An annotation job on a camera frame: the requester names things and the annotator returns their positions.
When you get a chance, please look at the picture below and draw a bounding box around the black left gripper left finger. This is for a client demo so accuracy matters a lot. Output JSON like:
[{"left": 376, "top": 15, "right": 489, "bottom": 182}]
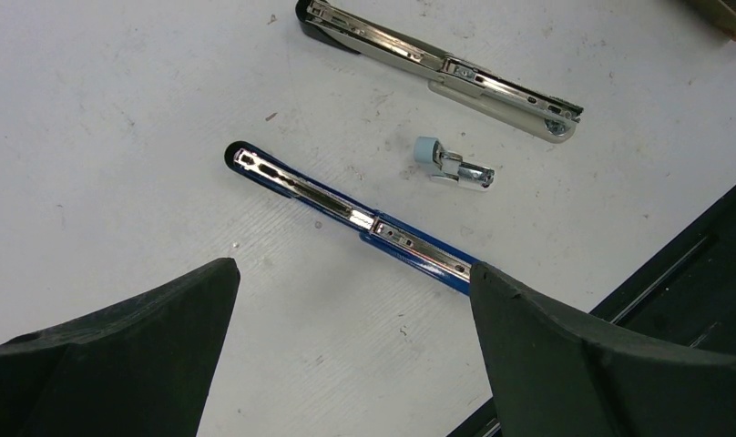
[{"left": 0, "top": 258, "right": 240, "bottom": 436}]

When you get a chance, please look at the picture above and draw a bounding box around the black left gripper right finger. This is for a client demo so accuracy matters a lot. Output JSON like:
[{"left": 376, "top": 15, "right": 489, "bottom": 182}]
[{"left": 469, "top": 262, "right": 736, "bottom": 436}]

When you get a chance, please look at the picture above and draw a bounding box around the blue stapler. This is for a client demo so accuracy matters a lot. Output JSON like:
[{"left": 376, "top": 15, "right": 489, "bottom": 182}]
[{"left": 224, "top": 141, "right": 478, "bottom": 296}]

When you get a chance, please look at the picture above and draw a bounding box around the light blue staple box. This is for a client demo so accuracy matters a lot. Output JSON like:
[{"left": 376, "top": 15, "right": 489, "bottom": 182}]
[{"left": 413, "top": 137, "right": 496, "bottom": 191}]

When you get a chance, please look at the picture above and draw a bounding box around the silver black stapler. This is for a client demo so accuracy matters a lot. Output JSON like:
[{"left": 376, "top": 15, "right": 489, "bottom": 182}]
[{"left": 295, "top": 1, "right": 583, "bottom": 144}]

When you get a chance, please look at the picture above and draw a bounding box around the brown plastic divided tray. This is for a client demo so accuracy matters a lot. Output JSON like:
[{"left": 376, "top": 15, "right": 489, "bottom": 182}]
[{"left": 686, "top": 0, "right": 736, "bottom": 42}]

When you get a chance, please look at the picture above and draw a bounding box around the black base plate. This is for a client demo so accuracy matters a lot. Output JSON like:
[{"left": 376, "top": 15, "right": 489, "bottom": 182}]
[{"left": 455, "top": 186, "right": 736, "bottom": 436}]

